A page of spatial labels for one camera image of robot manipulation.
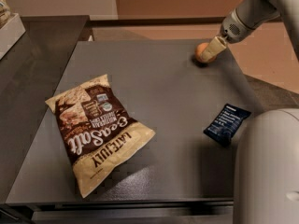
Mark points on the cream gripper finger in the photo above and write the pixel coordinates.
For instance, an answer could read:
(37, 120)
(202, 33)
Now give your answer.
(217, 45)

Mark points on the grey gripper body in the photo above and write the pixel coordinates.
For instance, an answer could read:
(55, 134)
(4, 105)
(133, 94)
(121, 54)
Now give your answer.
(232, 28)

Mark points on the orange fruit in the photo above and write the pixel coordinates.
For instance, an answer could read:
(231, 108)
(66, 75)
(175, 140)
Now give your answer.
(203, 54)

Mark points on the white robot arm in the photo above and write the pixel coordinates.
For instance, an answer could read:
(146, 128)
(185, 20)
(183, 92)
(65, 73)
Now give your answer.
(266, 187)

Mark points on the brown Late July chip bag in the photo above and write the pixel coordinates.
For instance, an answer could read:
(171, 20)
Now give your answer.
(97, 131)

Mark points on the dark blue snack bar wrapper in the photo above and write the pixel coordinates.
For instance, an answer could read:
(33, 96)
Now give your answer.
(223, 128)

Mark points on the dark side counter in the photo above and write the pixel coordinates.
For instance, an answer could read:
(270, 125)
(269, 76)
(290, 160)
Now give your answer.
(29, 75)

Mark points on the white box on counter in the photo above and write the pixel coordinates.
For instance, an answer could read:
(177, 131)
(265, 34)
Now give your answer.
(10, 33)

